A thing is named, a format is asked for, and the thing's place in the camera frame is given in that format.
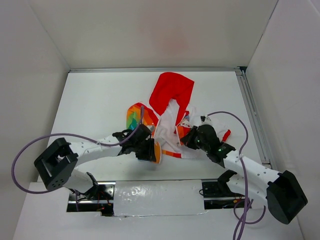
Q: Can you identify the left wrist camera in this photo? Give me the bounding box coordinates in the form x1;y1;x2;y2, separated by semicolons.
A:
147;125;155;132

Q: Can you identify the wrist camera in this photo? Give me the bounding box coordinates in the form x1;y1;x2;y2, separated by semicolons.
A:
147;125;155;132
200;115;213;126

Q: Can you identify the white taped cover board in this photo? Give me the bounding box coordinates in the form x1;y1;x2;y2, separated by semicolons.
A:
113;179;206;217

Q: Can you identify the rainbow red white jacket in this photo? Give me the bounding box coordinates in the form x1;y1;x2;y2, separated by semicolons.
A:
126;71;232;165

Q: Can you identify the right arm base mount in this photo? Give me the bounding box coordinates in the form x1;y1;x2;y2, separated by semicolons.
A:
198;180;245;210

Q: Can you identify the aluminium frame rail back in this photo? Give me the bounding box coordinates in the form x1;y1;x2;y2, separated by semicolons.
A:
69;67;242;73

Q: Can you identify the aluminium frame rail right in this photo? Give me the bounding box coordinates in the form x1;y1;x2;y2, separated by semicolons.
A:
235;66;278;170

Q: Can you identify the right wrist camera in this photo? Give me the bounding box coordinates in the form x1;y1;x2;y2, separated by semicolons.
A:
200;115;213;126

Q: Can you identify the aluminium frame rail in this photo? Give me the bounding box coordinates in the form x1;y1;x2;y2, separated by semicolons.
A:
235;66;278;170
69;67;242;73

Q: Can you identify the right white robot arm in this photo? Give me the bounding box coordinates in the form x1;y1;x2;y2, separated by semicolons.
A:
180;124;308;225

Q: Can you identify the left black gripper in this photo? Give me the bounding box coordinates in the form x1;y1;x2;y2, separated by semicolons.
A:
133;137;157;162

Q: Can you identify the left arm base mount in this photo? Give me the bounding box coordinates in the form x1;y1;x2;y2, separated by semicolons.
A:
66;181;116;217

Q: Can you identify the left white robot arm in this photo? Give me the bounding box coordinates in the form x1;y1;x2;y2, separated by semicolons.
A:
34;124;162;200

